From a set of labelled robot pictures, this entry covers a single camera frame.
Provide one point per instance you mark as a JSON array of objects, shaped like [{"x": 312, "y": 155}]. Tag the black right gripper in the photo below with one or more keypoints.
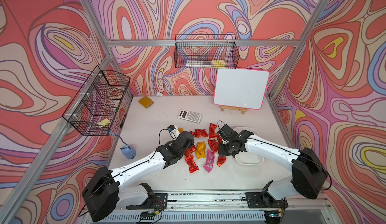
[{"x": 222, "y": 153}]

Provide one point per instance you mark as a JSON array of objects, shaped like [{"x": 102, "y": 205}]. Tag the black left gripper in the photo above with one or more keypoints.
[{"x": 192, "y": 141}]

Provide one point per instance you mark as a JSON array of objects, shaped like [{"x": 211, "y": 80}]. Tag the white storage box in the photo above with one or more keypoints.
[{"x": 247, "y": 158}]

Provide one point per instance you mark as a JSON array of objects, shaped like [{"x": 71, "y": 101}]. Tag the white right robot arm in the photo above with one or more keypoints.
[{"x": 307, "y": 172}]

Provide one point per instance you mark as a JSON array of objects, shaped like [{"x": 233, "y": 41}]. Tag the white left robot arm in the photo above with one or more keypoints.
[{"x": 106, "y": 188}]

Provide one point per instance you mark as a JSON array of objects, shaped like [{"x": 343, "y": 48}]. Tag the yellow box in basket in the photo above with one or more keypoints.
[{"x": 219, "y": 64}]

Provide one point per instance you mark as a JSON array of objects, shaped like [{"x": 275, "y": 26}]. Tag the wooden easel stand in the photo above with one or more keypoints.
[{"x": 242, "y": 110}]

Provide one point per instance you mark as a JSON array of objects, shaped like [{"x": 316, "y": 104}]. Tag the white calculator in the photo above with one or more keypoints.
[{"x": 190, "y": 116}]

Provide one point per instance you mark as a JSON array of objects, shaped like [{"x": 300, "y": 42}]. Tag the blue cloth pouch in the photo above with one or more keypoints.
[{"x": 128, "y": 152}]

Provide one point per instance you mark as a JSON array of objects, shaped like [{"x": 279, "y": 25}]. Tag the pink framed whiteboard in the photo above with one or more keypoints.
[{"x": 242, "y": 88}]

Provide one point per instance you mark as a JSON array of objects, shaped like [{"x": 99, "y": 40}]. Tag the yellow sponge pad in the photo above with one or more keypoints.
[{"x": 146, "y": 102}]

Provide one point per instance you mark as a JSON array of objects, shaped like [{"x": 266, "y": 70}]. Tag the yellow sticky note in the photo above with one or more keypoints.
[{"x": 104, "y": 123}]

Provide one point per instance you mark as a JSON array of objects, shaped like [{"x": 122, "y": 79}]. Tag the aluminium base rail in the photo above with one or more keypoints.
[{"x": 225, "y": 207}]

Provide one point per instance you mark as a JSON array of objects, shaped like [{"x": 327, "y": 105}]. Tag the black wire basket left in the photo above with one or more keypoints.
[{"x": 100, "y": 97}]

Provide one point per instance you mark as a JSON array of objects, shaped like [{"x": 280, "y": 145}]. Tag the black wire basket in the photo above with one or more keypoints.
[
  {"x": 100, "y": 97},
  {"x": 198, "y": 50}
]

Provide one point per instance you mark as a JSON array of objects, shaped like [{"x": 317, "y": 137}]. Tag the black wire basket back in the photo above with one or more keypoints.
[{"x": 198, "y": 50}]

